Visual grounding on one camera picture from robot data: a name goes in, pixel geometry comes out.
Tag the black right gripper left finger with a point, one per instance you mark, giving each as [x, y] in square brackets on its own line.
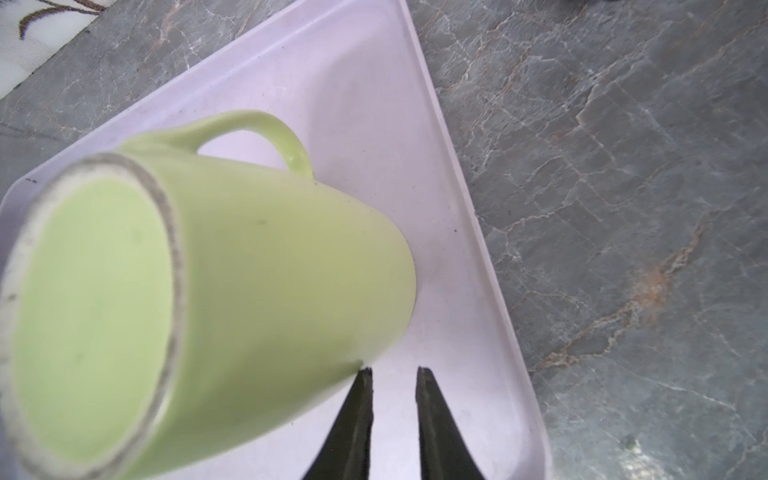
[345, 453]

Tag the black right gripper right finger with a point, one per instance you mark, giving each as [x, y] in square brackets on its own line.
[443, 452]

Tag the light green ceramic mug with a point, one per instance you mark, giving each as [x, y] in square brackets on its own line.
[186, 293]

